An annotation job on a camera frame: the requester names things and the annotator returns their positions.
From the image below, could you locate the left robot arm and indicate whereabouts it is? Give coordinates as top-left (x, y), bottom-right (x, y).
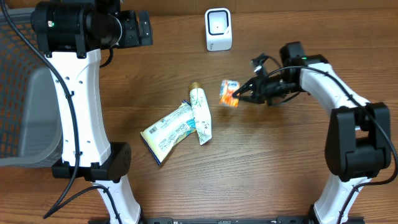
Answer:
top-left (31, 1), bottom-right (153, 223)

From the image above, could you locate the white barcode scanner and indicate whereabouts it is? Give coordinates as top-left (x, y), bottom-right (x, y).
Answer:
top-left (205, 7), bottom-right (233, 52)

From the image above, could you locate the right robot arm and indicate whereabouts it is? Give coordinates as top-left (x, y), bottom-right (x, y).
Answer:
top-left (233, 42), bottom-right (397, 223)

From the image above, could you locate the yellow white snack bag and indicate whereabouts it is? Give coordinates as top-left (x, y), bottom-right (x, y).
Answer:
top-left (140, 100), bottom-right (196, 165)

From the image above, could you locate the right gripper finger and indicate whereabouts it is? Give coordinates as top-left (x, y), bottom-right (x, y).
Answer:
top-left (238, 95), bottom-right (264, 104)
top-left (232, 77), bottom-right (261, 97)

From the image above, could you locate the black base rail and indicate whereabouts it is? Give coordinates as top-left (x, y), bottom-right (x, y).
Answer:
top-left (88, 216), bottom-right (365, 224)

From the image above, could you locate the white tube with gold cap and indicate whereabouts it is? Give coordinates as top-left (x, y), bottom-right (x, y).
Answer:
top-left (188, 82), bottom-right (212, 145)

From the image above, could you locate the small orange tissue pack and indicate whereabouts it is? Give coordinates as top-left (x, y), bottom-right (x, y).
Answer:
top-left (220, 80), bottom-right (240, 108)

